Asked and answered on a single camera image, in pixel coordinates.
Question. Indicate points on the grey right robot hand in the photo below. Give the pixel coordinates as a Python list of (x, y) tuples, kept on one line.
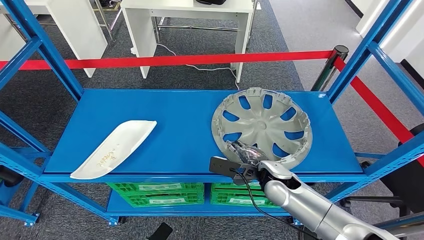
[(248, 155)]

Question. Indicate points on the grey plastic wheel hubcap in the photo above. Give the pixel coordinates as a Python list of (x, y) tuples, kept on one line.
[(261, 126)]

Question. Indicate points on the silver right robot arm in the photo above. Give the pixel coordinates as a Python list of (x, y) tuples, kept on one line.
[(298, 198)]

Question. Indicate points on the white plastic trim part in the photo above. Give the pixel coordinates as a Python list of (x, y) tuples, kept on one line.
[(116, 149)]

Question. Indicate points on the red barrier belt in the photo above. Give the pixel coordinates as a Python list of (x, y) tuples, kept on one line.
[(198, 59), (377, 102)]

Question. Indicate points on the black flat device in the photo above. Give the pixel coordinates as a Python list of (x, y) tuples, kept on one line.
[(212, 2)]

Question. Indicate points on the black office chair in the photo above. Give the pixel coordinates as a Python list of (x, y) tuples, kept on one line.
[(407, 179)]

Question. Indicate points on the white desk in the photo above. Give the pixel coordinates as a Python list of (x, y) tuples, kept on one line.
[(185, 5)]

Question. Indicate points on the white cabinet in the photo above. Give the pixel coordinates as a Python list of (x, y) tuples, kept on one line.
[(76, 30)]

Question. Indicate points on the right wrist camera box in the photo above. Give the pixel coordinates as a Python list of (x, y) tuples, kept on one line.
[(222, 164)]

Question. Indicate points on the dark barrier post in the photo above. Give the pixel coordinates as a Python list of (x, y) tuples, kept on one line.
[(326, 73)]

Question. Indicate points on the steel tube frame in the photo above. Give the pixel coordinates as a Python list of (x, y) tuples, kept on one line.
[(198, 28)]

